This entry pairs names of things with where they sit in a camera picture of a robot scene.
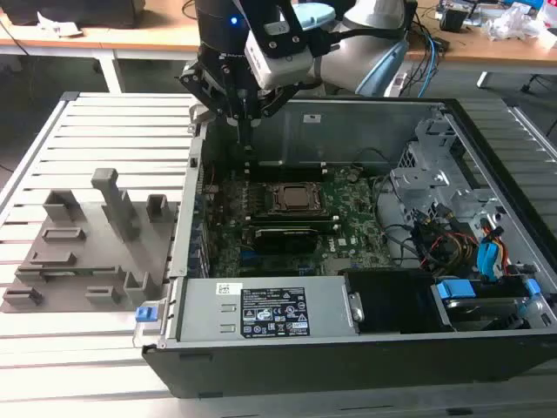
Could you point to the black desktop device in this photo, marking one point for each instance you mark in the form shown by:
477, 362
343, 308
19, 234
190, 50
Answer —
87, 13

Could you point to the blue case latch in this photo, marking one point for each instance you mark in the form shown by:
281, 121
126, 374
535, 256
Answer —
145, 314

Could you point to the green motherboard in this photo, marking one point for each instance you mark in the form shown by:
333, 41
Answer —
357, 217

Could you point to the white paper sheet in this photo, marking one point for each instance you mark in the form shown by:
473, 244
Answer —
56, 26

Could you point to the black plastic shroud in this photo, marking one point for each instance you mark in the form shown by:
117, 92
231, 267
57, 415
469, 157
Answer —
391, 300

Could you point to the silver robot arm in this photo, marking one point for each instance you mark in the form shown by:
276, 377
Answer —
348, 65

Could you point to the black RAM slot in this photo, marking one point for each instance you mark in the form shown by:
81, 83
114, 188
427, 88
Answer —
287, 175
291, 219
287, 164
335, 227

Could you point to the grey power supply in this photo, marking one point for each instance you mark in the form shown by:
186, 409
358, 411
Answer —
204, 309

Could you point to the silver CPU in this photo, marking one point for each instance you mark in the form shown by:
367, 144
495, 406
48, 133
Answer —
300, 196

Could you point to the silver metal drive cage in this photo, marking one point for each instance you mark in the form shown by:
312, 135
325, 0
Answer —
418, 183

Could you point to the wooden desk with white legs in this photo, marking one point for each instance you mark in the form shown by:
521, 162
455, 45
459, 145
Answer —
130, 41
478, 52

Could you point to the black CPU socket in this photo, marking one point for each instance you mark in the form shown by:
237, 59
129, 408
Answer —
267, 205

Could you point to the grey parts rack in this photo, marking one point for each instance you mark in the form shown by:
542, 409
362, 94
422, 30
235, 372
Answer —
100, 252

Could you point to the red and white box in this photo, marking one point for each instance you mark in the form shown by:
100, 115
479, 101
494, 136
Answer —
546, 8

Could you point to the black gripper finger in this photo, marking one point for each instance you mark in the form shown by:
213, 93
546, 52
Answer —
202, 85
274, 106

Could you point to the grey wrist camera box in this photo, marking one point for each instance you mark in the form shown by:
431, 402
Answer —
283, 72

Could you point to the black camera bracket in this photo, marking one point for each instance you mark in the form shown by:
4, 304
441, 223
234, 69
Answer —
283, 49

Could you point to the small black box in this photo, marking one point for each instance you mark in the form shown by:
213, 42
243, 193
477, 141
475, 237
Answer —
452, 19

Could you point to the black PC case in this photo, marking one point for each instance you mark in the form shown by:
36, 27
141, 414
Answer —
304, 370

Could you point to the black graphics card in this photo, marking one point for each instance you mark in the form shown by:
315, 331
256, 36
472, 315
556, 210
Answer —
283, 241

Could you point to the crumpled clear plastic bag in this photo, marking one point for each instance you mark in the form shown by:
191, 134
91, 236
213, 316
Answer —
513, 24

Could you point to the hard disk in blue carrier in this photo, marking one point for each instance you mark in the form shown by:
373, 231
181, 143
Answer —
454, 289

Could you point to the white power strip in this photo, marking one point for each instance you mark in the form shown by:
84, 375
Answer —
397, 82

